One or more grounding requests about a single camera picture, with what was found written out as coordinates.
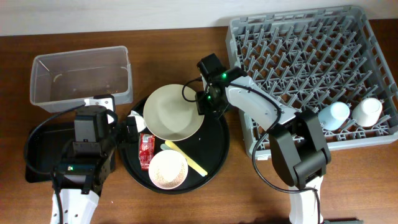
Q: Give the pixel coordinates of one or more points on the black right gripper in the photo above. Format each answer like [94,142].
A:
[201,107]

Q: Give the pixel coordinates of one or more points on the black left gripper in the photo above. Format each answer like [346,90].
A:
[125,137]

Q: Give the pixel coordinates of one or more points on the beige bowl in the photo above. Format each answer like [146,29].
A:
[170,114]

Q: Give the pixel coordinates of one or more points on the pink bowl with rice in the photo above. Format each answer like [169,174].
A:
[168,169]

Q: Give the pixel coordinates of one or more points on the light blue cup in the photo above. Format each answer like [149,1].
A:
[333,116]

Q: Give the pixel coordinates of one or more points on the white cup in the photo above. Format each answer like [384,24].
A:
[367,113]

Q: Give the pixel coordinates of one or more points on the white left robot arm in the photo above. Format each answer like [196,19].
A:
[87,159]

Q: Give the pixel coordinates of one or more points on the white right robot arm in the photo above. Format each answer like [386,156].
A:
[299,150]

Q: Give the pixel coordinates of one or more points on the grey dishwasher rack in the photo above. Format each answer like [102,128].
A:
[311,59]

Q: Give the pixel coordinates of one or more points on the crumpled white tissue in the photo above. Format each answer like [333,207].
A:
[140,123]

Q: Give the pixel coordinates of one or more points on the red snack wrapper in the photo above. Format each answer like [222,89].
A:
[146,150]

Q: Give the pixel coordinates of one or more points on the mint green spatula utensil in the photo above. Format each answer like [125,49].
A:
[165,147]

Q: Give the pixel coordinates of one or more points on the round black tray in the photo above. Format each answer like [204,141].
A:
[208,147]

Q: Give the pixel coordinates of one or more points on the yellow spatula utensil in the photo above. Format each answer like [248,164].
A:
[190,161]

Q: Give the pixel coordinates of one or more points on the black rectangular tray bin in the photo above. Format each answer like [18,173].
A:
[45,150]

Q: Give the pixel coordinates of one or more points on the clear plastic bin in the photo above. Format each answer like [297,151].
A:
[63,80]

